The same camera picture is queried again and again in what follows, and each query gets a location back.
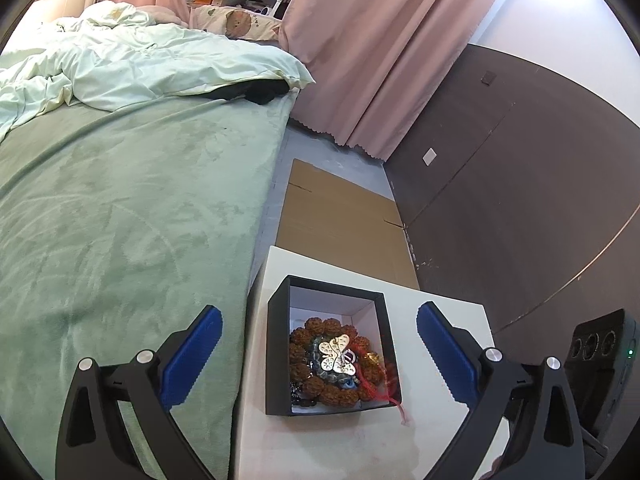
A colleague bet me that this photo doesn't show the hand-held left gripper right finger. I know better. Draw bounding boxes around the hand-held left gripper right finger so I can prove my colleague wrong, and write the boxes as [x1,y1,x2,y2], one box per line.
[416,301,586,480]

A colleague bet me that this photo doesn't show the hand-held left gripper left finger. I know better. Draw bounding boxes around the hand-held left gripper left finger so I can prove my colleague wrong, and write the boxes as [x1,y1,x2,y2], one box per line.
[55,304,223,480]

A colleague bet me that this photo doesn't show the black jewelry box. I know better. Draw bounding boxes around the black jewelry box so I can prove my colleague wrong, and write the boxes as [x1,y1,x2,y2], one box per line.
[266,275,403,418]

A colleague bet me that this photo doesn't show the red string bracelet gold beads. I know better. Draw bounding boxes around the red string bracelet gold beads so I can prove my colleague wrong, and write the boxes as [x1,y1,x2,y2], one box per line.
[350,342,412,423]

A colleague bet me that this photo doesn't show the brown rudraksha bead bracelet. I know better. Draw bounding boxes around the brown rudraksha bead bracelet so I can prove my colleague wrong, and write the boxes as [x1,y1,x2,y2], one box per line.
[289,316,388,407]

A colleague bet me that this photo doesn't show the black bead bracelet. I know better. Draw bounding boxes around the black bead bracelet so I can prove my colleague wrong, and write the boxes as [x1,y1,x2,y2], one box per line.
[291,380,321,407]

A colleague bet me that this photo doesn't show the grey bead bracelet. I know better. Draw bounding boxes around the grey bead bracelet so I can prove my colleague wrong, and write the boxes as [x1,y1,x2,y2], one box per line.
[302,337,361,391]

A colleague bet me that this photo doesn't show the green bed blanket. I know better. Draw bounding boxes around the green bed blanket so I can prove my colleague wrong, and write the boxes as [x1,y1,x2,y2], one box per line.
[0,92,296,480]

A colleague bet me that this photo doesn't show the flat brown cardboard sheet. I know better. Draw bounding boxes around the flat brown cardboard sheet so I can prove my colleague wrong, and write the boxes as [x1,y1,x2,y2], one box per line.
[275,158,421,291]

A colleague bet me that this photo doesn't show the black garment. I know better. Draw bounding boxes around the black garment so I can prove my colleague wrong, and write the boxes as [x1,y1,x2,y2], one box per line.
[200,79,291,107]

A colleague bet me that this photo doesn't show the pale crumpled duvet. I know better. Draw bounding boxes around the pale crumpled duvet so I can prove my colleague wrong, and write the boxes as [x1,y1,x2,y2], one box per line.
[0,1,316,143]

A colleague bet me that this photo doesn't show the wide pink curtain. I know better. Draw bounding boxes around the wide pink curtain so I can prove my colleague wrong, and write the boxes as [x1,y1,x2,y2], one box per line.
[280,0,516,161]

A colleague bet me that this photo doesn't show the bear print pillow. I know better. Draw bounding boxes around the bear print pillow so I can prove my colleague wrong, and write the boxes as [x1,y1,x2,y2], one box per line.
[191,4,283,41]

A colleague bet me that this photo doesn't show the beige pink pillow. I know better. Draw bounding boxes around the beige pink pillow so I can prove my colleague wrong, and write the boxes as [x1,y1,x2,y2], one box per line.
[135,5,191,27]

